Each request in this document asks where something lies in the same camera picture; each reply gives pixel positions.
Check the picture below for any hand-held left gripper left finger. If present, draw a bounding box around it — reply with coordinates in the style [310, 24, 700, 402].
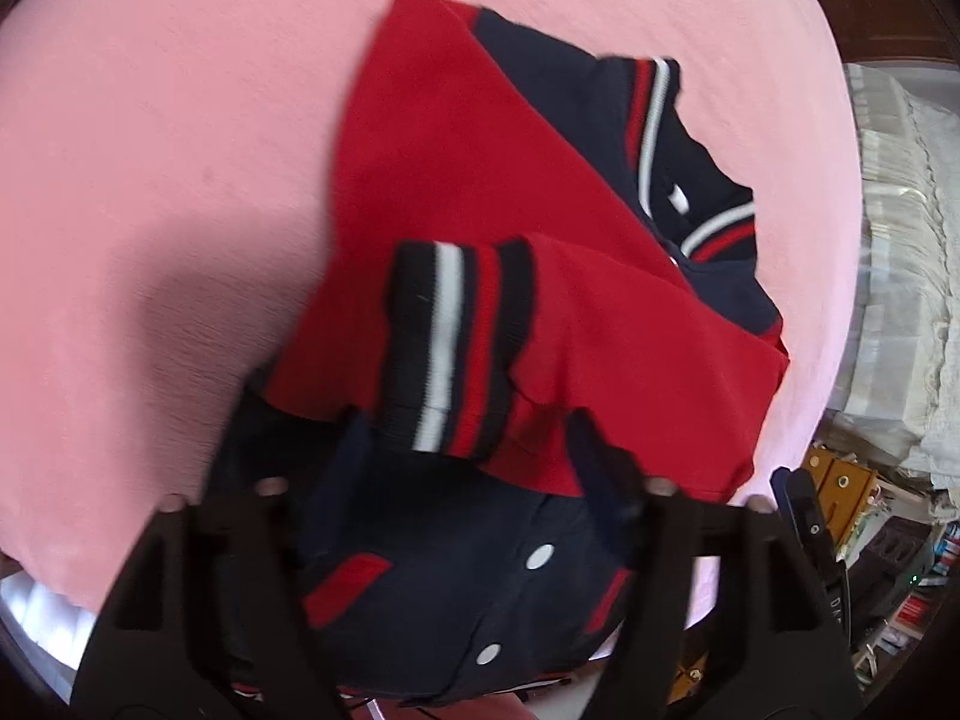
[71, 390, 357, 720]

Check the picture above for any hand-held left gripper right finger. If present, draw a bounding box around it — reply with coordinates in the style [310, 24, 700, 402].
[566, 409, 863, 720]

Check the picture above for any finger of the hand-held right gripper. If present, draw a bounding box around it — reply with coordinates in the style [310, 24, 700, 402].
[771, 466, 835, 565]

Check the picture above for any red and navy varsity jacket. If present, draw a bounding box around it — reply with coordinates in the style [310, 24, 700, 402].
[210, 0, 792, 706]

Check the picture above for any wooden drawer cabinet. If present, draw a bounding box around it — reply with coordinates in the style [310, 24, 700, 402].
[802, 446, 880, 545]

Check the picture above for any lace-covered furniture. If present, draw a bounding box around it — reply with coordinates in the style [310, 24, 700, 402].
[825, 64, 960, 522]

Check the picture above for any pink plush bed blanket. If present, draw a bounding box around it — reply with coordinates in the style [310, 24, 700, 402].
[0, 0, 863, 620]

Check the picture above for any brown wooden door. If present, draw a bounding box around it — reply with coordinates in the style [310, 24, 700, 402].
[784, 0, 957, 67]

